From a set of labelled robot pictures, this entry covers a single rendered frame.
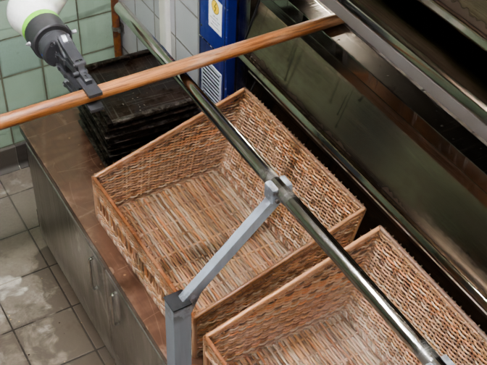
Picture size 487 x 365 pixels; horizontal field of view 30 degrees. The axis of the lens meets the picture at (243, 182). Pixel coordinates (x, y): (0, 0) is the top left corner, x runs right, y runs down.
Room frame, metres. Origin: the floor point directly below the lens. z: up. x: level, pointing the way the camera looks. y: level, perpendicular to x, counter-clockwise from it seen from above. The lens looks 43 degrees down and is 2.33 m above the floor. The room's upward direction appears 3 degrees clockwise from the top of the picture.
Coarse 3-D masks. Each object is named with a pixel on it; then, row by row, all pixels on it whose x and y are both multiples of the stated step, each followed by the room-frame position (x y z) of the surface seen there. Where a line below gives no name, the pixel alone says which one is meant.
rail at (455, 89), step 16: (336, 0) 1.50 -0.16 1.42; (352, 0) 1.48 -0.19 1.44; (368, 16) 1.42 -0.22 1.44; (384, 32) 1.38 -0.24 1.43; (400, 48) 1.34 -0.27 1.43; (416, 64) 1.29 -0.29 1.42; (432, 64) 1.28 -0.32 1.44; (448, 80) 1.23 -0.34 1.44; (464, 96) 1.19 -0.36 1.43; (480, 112) 1.16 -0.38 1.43
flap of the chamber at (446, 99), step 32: (320, 0) 1.53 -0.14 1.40; (384, 0) 1.54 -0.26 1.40; (416, 0) 1.57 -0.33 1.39; (416, 32) 1.43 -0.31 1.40; (448, 32) 1.46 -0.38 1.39; (448, 64) 1.32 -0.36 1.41; (480, 64) 1.35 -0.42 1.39; (448, 96) 1.22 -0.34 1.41; (480, 96) 1.23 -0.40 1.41; (480, 128) 1.14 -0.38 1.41
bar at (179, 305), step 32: (192, 96) 1.51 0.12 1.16; (224, 128) 1.40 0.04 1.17; (256, 160) 1.31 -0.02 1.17; (288, 192) 1.22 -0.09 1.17; (256, 224) 1.21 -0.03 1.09; (320, 224) 1.14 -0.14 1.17; (224, 256) 1.17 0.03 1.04; (192, 288) 1.14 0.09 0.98; (384, 320) 0.94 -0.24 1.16; (416, 352) 0.87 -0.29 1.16
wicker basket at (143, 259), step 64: (192, 128) 1.87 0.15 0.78; (256, 128) 1.87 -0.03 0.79; (128, 192) 1.76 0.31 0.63; (192, 192) 1.82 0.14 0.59; (256, 192) 1.79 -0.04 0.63; (320, 192) 1.63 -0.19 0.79; (128, 256) 1.54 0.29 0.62; (192, 256) 1.58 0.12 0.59; (256, 256) 1.59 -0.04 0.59; (320, 256) 1.45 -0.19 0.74; (192, 320) 1.26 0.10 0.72
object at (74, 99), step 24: (312, 24) 1.75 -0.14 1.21; (336, 24) 1.77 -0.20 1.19; (240, 48) 1.64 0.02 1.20; (264, 48) 1.68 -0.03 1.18; (144, 72) 1.53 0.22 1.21; (168, 72) 1.54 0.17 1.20; (72, 96) 1.44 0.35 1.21; (96, 96) 1.46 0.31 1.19; (0, 120) 1.35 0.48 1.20; (24, 120) 1.37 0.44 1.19
